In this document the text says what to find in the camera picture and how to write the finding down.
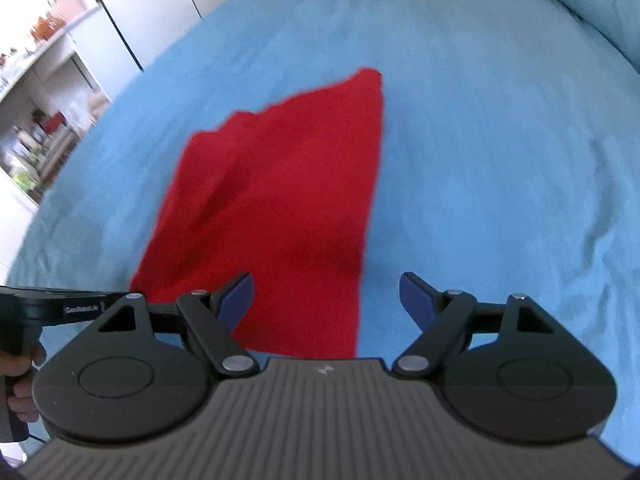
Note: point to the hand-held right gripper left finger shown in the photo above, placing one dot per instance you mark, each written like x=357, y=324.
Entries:
x=237, y=301

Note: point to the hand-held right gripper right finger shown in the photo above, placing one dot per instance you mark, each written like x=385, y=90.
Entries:
x=415, y=301

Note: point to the red knit sweater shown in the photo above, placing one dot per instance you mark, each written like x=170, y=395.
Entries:
x=280, y=210

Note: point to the person's left hand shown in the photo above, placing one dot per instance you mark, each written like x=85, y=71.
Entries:
x=25, y=400

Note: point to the bed with blue sheet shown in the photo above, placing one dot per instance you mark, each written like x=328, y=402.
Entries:
x=475, y=160

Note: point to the red box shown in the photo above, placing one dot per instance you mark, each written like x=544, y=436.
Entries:
x=54, y=123

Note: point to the white shelf unit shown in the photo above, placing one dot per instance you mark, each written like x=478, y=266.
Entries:
x=65, y=55

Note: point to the orange bear figure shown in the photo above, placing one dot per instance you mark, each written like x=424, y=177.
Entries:
x=46, y=27

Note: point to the pink storage basket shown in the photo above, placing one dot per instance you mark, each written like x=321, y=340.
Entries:
x=67, y=5

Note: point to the white wardrobe with grey band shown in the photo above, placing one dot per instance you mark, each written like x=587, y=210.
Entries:
x=150, y=5

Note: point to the blue duvet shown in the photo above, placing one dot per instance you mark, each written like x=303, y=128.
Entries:
x=590, y=5

